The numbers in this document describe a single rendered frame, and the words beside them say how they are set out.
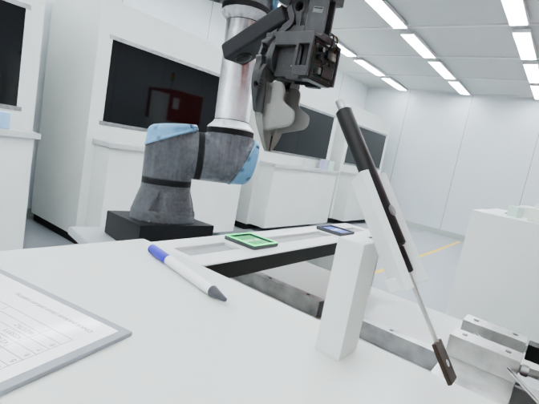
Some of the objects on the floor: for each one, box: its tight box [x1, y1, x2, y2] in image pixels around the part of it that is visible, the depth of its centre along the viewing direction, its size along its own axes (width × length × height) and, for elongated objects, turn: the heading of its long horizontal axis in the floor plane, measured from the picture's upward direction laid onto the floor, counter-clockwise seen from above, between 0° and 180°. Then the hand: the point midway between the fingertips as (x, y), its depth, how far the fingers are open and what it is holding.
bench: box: [31, 0, 241, 244], centre depth 410 cm, size 108×180×200 cm, turn 90°
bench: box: [234, 80, 340, 229], centre depth 586 cm, size 108×180×200 cm, turn 90°
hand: (265, 141), depth 57 cm, fingers closed
